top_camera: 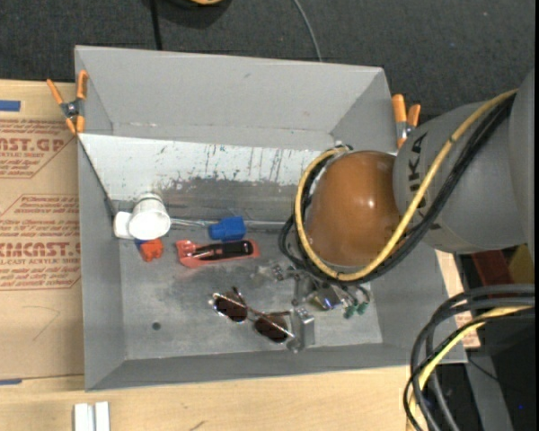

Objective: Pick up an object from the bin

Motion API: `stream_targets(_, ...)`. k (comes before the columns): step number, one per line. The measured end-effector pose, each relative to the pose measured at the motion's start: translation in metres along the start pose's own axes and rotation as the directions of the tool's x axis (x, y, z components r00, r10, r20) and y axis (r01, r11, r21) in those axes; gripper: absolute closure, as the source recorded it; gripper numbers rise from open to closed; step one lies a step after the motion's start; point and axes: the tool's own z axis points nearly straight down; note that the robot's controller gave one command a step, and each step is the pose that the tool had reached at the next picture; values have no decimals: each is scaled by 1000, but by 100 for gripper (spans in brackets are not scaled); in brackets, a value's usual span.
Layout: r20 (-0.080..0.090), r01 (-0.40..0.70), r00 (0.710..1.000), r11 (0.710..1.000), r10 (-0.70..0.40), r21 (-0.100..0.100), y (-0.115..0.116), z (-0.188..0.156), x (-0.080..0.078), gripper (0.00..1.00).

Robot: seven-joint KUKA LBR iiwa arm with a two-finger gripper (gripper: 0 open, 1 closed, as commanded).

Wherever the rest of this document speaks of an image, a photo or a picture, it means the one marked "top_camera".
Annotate brown-lensed sunglasses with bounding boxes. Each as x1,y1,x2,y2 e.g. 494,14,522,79
211,286,296,345

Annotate blue brush with clear handle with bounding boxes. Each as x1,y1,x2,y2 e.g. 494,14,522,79
170,215,247,242

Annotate small orange-red block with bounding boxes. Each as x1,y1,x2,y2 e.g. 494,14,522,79
134,237,164,263

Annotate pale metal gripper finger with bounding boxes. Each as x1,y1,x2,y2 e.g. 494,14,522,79
251,262,287,283
286,306,317,354

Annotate grey metal bin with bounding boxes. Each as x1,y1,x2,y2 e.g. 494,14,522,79
74,45,469,392

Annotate brown cardboard board, red print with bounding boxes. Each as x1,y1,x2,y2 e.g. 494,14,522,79
0,77,482,388

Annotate red and black utility knife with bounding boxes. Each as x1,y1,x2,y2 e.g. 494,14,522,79
175,238,261,269

